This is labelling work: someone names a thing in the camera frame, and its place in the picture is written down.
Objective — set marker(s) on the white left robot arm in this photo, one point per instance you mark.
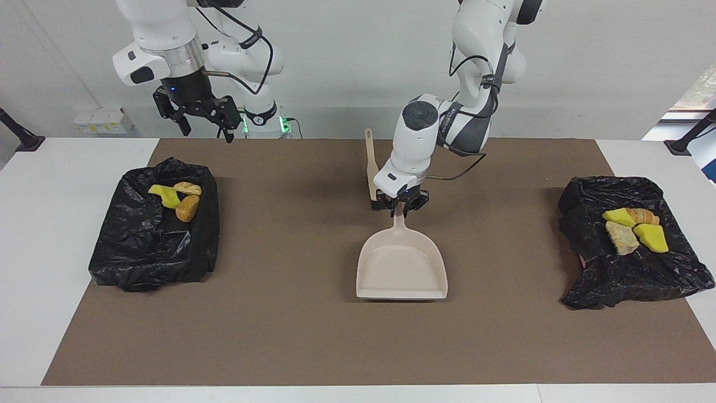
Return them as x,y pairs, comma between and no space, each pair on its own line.
417,140

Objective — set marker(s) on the black clamp stand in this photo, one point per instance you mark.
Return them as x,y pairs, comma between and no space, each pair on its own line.
28,143
679,146

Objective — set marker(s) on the pale oval bread piece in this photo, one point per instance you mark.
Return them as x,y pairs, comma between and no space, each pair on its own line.
188,188

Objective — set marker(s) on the beige plastic dustpan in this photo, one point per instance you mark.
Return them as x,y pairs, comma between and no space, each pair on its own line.
400,268

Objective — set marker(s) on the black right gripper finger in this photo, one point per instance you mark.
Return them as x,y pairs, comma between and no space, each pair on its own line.
229,115
166,107

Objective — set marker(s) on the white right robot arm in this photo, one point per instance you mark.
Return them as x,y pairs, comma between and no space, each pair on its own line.
162,33

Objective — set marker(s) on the yellow sponge block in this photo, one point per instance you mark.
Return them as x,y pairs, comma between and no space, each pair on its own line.
650,238

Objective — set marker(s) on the bright window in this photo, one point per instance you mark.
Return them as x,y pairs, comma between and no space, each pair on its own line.
702,92

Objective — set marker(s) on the striped orange croissant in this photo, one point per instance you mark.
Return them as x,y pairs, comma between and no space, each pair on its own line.
644,216

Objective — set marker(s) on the pale jagged bread chunk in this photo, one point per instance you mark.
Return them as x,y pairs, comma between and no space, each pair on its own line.
621,238

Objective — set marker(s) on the brown bread roll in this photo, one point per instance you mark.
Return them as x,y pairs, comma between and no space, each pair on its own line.
187,208

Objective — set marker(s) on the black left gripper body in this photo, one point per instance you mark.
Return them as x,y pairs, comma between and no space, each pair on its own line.
400,198

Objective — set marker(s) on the brown table mat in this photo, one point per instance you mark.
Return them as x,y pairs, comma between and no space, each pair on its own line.
503,336

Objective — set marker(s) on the beige hand brush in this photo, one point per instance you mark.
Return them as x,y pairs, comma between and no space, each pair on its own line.
370,162

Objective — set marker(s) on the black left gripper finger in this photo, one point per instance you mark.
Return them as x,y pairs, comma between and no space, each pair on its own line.
380,201
419,200

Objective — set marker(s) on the left black garbage bag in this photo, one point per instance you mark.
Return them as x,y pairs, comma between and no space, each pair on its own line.
151,252

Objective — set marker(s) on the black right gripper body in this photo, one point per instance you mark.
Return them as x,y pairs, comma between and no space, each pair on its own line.
190,92

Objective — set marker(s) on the green and yellow sponge piece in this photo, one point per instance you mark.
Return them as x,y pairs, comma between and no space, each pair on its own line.
618,217

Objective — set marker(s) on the curved yellow sponge piece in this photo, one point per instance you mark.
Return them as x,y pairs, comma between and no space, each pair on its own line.
166,196

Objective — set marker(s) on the black bag over pink bin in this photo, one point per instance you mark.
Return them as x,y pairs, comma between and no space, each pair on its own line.
615,280

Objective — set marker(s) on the white wall socket strip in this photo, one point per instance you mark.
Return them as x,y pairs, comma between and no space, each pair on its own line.
103,118

